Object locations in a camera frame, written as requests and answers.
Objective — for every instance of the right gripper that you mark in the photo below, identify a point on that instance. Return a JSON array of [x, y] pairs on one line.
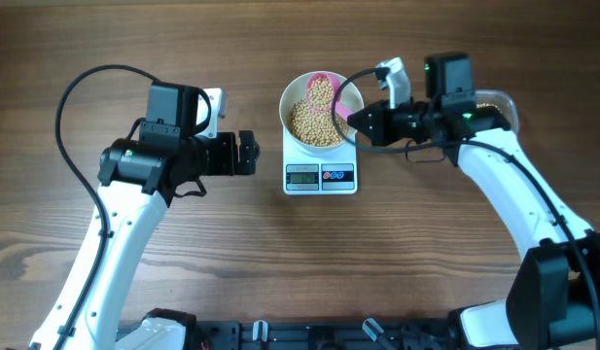
[[379, 128]]

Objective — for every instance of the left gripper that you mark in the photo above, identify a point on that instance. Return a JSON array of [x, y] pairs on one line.
[[249, 153]]

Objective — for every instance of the pink plastic scoop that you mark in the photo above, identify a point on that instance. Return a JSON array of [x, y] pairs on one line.
[[320, 94]]

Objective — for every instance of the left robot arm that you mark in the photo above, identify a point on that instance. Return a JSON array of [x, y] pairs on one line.
[[176, 143]]

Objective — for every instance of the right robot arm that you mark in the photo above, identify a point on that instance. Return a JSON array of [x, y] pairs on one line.
[[554, 299]]

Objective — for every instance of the soybeans in bowl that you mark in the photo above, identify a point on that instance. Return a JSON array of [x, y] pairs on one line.
[[315, 129]]

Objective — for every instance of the white digital kitchen scale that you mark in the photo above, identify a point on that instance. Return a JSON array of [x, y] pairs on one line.
[[321, 171]]

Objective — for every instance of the pile of soybeans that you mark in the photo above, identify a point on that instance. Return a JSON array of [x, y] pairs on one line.
[[484, 104]]

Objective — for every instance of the clear plastic container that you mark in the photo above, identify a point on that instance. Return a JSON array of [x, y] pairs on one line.
[[503, 103]]

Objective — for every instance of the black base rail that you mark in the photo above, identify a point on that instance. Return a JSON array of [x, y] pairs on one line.
[[328, 335]]

